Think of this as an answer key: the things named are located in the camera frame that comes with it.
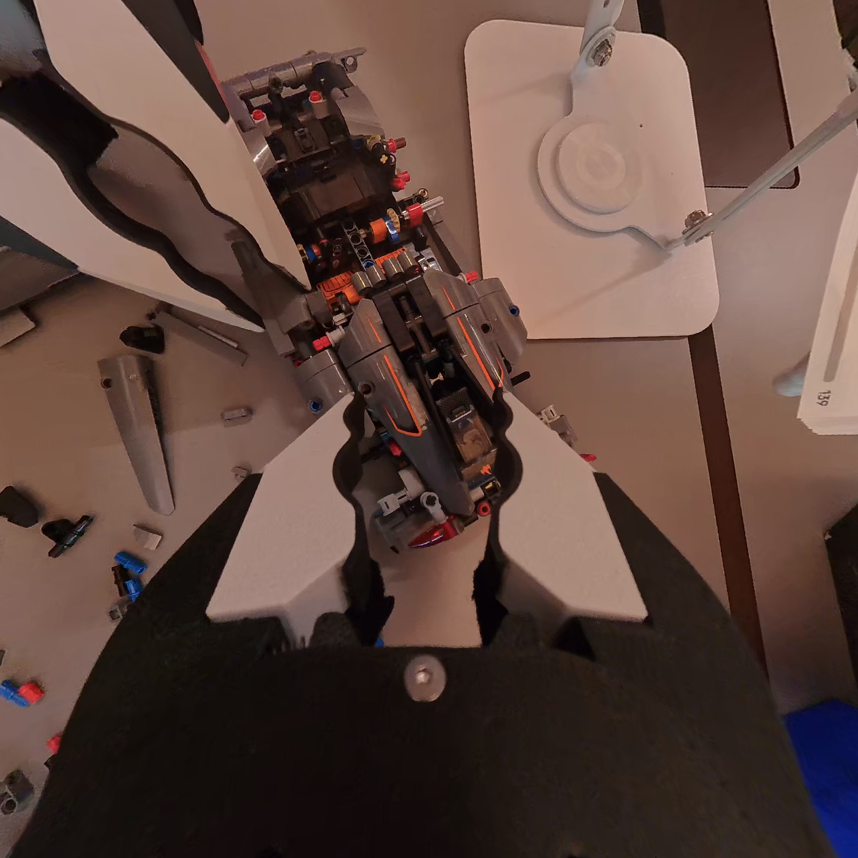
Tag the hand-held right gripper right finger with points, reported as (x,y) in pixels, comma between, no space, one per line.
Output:
(570,536)

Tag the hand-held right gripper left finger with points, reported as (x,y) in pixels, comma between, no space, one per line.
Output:
(288,536)

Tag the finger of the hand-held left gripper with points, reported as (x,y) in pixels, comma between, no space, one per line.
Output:
(167,87)
(40,194)

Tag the lego car model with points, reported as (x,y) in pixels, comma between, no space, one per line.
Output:
(402,322)

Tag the light grey flat lego piece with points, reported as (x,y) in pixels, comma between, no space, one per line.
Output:
(13,328)

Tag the blue black lego connector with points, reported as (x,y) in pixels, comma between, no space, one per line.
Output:
(127,570)

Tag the grey curved lego panel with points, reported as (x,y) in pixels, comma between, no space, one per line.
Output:
(134,415)

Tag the long grey lego wedge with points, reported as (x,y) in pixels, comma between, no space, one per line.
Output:
(201,335)

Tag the light grey lego axle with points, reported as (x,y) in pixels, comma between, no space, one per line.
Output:
(211,336)

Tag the black lego axle connector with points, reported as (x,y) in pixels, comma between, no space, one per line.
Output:
(64,533)

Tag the dark curved lego slope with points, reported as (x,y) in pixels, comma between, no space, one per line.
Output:
(19,506)

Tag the red blue lego pins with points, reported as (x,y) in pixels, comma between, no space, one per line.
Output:
(23,694)

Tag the grey lego axle connector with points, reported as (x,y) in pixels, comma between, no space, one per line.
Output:
(17,791)

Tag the blue box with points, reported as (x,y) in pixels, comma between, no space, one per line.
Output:
(831,771)

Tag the clear round disc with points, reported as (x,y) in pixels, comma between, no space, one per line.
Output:
(596,167)

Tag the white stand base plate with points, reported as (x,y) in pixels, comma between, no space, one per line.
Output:
(603,288)

